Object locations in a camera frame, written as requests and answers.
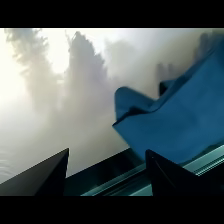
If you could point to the light blue garment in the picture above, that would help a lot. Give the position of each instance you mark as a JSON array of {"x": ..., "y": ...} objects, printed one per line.
[{"x": 180, "y": 123}]

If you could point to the silver frame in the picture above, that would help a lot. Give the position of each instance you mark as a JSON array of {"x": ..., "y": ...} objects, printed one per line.
[{"x": 204, "y": 163}]

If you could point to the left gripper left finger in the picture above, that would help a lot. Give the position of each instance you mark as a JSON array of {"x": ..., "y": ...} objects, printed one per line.
[{"x": 46, "y": 178}]

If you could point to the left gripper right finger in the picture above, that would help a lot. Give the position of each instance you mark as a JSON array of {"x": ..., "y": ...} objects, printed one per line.
[{"x": 173, "y": 181}]

